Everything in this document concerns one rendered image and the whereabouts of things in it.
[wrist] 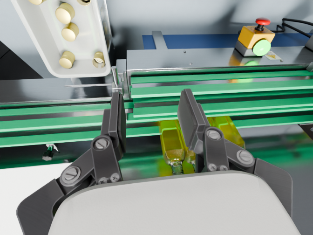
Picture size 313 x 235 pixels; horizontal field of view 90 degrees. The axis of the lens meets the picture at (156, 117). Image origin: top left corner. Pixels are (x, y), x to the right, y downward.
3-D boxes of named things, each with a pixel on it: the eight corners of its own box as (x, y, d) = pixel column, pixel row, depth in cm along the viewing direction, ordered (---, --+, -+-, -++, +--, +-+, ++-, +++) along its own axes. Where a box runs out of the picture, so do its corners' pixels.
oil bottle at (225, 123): (201, 110, 59) (224, 163, 45) (205, 100, 55) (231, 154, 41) (215, 109, 60) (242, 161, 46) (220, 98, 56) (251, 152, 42)
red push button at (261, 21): (255, 33, 47) (261, 20, 44) (248, 28, 50) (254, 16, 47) (268, 33, 47) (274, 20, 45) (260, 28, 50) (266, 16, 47)
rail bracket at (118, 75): (119, 102, 51) (117, 134, 43) (109, 52, 38) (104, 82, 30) (128, 102, 51) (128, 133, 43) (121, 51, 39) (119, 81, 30)
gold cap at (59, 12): (57, 2, 39) (51, 7, 36) (72, 3, 40) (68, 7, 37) (63, 18, 42) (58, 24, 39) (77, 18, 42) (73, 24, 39)
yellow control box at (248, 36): (233, 46, 56) (243, 57, 51) (242, 23, 50) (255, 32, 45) (251, 46, 56) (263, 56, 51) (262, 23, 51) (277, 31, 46)
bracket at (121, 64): (119, 85, 54) (118, 98, 49) (114, 59, 47) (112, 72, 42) (129, 84, 54) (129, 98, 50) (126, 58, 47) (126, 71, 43)
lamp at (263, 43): (248, 53, 50) (254, 58, 48) (256, 38, 47) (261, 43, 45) (261, 52, 50) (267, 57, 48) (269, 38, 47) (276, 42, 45)
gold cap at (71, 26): (63, 22, 42) (58, 27, 39) (77, 22, 43) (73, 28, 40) (67, 35, 45) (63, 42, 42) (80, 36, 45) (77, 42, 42)
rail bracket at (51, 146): (60, 134, 60) (48, 167, 51) (51, 122, 55) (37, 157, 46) (71, 133, 61) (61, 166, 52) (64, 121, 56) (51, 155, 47)
